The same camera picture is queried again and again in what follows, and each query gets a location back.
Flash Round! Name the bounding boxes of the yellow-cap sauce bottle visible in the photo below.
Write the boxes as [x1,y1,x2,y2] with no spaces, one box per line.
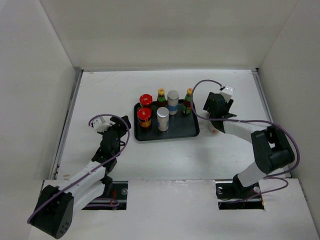
[182,88,193,116]
[156,88,167,108]

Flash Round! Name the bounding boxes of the red-lid chili jar front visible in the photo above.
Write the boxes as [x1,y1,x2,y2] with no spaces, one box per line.
[136,107,152,130]

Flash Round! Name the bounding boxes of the red-lid chili jar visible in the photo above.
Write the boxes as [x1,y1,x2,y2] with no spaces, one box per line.
[136,107,152,130]
[139,93,153,111]

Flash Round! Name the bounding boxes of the blue-label pepper jar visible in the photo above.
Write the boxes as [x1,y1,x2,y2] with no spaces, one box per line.
[167,90,179,115]
[156,107,169,132]

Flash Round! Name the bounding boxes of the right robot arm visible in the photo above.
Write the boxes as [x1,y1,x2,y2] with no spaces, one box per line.
[203,92,295,198]

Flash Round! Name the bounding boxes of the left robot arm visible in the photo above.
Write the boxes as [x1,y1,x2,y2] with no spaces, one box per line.
[27,114,131,240]

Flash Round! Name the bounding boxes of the small white sauce cup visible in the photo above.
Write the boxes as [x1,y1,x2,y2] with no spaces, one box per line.
[208,123,220,134]

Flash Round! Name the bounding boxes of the black plastic tray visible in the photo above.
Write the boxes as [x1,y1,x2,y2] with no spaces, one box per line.
[133,99,200,142]

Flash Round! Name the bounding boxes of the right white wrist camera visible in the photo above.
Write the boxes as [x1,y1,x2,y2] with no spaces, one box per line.
[219,85,235,103]

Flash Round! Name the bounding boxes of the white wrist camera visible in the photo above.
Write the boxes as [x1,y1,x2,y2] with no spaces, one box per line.
[89,116,110,133]
[219,85,235,103]

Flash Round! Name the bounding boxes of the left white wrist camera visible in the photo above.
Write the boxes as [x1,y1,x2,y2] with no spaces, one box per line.
[89,116,110,133]

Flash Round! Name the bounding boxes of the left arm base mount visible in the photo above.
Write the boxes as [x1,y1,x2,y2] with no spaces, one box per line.
[83,181,129,211]

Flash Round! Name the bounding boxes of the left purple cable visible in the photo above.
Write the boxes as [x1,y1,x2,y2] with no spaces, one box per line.
[26,113,131,225]

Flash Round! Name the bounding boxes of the purple cable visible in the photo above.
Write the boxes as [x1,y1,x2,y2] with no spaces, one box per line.
[26,113,131,225]
[191,79,301,203]

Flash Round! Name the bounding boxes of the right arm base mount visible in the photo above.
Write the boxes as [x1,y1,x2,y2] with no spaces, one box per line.
[215,180,264,210]

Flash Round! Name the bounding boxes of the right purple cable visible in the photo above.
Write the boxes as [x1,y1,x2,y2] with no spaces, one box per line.
[191,79,301,203]

